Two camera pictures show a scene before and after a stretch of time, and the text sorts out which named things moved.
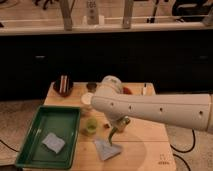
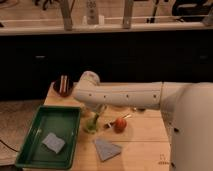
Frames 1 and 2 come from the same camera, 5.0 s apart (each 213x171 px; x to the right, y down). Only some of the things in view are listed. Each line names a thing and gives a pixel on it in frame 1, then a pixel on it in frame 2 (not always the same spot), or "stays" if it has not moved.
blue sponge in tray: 53,142 stays
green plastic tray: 62,121 stays
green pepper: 112,132 to 92,125
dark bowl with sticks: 63,84 stays
